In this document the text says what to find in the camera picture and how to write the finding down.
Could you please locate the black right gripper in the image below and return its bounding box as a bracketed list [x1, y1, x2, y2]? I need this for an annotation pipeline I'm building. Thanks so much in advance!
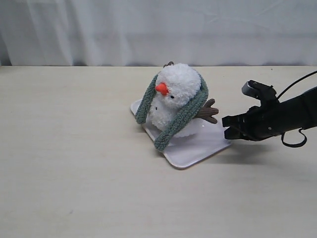
[222, 87, 317, 141]

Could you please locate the white rectangular plastic tray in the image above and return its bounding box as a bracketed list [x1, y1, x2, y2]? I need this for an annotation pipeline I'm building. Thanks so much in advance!
[130, 99, 233, 171]

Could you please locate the white plush snowman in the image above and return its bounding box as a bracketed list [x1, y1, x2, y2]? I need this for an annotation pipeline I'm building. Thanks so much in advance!
[137, 61, 218, 137]

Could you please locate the green knitted scarf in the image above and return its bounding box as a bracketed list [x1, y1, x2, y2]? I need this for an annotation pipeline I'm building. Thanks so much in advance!
[135, 68, 209, 152]

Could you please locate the white curtain backdrop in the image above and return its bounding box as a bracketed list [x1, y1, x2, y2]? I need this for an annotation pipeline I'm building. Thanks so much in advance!
[0, 0, 317, 66]

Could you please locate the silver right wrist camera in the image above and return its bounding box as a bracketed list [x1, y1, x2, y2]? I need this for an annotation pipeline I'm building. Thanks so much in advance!
[241, 80, 277, 102]

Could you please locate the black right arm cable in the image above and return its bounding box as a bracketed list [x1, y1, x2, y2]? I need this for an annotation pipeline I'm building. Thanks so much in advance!
[276, 70, 317, 147]

